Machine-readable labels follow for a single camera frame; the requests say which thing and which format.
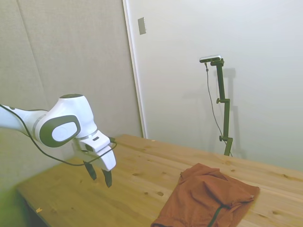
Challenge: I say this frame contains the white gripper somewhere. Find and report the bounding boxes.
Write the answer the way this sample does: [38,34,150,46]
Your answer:
[72,140,117,189]

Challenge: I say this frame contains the rust orange shorts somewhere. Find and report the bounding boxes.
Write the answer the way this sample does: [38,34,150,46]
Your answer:
[151,163,261,227]

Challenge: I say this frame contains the green fabric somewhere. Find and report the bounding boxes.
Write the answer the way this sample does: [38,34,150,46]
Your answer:
[0,184,33,227]

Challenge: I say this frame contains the white door trim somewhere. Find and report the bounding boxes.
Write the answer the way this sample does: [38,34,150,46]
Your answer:
[122,0,149,139]

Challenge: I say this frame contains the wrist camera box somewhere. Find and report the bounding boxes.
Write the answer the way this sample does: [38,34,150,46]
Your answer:
[79,131,112,154]

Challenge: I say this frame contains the black shorts drawstring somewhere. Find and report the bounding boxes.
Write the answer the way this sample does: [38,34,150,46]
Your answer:
[207,205,225,227]

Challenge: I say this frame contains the black camera stand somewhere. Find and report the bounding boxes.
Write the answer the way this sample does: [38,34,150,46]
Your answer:
[210,59,234,157]

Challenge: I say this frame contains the grey wall switch plate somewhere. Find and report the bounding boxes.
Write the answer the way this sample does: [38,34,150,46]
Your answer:
[137,17,147,35]

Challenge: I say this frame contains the grey camera on stand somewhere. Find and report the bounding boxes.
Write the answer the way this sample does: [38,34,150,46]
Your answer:
[199,55,223,63]

